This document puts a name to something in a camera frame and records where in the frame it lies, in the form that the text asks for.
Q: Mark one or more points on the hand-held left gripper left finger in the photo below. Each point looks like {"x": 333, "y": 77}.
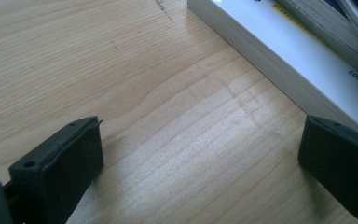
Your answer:
{"x": 59, "y": 174}

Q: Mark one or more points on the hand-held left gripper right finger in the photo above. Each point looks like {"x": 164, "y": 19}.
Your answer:
{"x": 341, "y": 168}

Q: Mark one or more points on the white picture-grid book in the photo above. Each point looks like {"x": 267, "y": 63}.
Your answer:
{"x": 292, "y": 53}

